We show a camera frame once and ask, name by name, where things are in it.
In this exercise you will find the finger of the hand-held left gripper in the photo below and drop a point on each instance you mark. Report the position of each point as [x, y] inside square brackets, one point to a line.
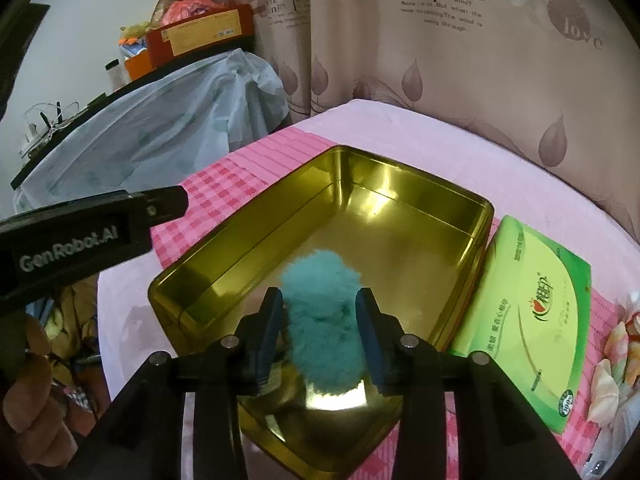
[165, 202]

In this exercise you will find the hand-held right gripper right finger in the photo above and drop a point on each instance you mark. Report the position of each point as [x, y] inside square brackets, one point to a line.
[367, 342]

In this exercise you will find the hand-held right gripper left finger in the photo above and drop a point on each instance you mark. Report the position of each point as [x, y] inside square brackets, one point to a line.
[272, 332]

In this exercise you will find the teal fluffy pom-pom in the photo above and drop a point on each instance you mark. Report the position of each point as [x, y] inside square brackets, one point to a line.
[320, 310]

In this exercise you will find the gold metal tin box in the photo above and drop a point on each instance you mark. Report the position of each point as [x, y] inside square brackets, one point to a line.
[400, 230]

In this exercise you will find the person's left hand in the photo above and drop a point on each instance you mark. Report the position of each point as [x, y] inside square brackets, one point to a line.
[37, 410]

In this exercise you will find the pink checked blanket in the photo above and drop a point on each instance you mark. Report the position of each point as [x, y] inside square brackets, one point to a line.
[235, 175]

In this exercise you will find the translucent plastic cover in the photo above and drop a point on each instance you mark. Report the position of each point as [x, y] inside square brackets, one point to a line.
[150, 125]

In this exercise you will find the white jar with black lid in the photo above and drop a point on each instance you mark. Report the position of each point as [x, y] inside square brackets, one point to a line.
[116, 76]

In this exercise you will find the orange box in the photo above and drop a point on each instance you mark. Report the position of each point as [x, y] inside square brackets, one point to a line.
[137, 66]

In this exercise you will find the green tissue pack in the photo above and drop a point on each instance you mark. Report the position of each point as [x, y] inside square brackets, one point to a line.
[530, 310]

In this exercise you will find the red cardboard box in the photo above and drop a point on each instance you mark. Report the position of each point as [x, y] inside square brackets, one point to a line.
[200, 35]

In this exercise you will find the orange plastic bag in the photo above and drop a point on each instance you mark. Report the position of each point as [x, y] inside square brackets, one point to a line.
[192, 10]

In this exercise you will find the light pink bed sheet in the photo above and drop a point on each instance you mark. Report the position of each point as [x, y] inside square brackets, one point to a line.
[450, 145]

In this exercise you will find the cream scrunchie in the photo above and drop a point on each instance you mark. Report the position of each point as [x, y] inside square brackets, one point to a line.
[605, 390]

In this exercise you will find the beige leaf print curtain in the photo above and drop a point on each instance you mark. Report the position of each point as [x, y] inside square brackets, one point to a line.
[500, 85]

